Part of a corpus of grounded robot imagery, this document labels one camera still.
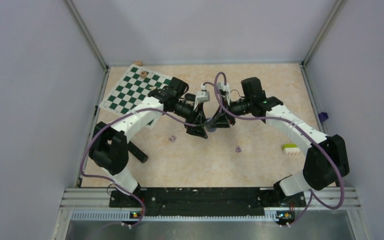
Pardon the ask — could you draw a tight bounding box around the black earbud charging case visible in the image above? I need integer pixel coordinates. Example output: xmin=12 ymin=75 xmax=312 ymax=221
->
xmin=184 ymin=93 xmax=196 ymax=102

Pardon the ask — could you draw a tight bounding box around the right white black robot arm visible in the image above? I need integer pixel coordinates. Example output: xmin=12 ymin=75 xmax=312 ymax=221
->
xmin=213 ymin=72 xmax=350 ymax=206

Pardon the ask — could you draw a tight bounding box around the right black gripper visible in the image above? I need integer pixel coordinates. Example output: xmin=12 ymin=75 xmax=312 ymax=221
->
xmin=210 ymin=96 xmax=253 ymax=129

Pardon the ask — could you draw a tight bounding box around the green white toy brick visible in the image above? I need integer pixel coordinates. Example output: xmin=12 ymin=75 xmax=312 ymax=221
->
xmin=281 ymin=143 xmax=301 ymax=155

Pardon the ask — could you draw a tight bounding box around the purple object at edge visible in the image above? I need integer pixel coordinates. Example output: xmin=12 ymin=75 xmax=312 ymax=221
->
xmin=318 ymin=112 xmax=329 ymax=123

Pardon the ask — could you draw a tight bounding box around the purple earbud left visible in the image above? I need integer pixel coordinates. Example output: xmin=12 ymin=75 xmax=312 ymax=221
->
xmin=168 ymin=136 xmax=176 ymax=142

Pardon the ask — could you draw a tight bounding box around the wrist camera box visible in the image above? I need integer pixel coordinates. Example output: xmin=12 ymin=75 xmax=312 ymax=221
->
xmin=217 ymin=82 xmax=231 ymax=102
xmin=194 ymin=90 xmax=210 ymax=105

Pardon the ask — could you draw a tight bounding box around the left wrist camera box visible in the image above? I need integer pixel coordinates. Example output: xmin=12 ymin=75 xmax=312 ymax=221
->
xmin=194 ymin=90 xmax=210 ymax=105

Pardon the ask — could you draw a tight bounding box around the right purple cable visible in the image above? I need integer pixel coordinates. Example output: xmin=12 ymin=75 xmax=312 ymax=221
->
xmin=213 ymin=72 xmax=346 ymax=227

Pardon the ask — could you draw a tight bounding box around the black cuboid bar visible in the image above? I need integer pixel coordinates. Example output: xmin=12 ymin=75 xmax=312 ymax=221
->
xmin=128 ymin=141 xmax=149 ymax=163

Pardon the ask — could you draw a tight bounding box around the white perforated cable duct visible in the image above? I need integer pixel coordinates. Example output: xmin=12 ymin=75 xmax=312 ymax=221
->
xmin=70 ymin=210 xmax=279 ymax=222

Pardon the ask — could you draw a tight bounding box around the wooden chess piece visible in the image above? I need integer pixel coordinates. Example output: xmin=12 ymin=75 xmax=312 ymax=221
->
xmin=140 ymin=71 xmax=148 ymax=79

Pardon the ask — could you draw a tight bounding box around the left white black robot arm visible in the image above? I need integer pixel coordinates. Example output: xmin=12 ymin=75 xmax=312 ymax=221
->
xmin=88 ymin=77 xmax=210 ymax=207

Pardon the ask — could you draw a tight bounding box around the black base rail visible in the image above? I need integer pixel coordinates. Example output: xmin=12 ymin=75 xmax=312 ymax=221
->
xmin=109 ymin=187 xmax=307 ymax=217

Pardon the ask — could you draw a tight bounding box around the green white chessboard mat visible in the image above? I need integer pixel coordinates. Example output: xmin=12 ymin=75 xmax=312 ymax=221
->
xmin=98 ymin=64 xmax=172 ymax=123

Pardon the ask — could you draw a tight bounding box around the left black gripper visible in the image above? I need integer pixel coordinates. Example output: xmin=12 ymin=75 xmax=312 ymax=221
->
xmin=169 ymin=97 xmax=209 ymax=139

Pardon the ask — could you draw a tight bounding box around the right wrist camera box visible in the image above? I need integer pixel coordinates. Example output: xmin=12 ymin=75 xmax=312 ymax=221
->
xmin=217 ymin=82 xmax=231 ymax=102

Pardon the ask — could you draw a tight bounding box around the grey purple charging case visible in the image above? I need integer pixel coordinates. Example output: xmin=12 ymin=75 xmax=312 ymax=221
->
xmin=206 ymin=127 xmax=217 ymax=133

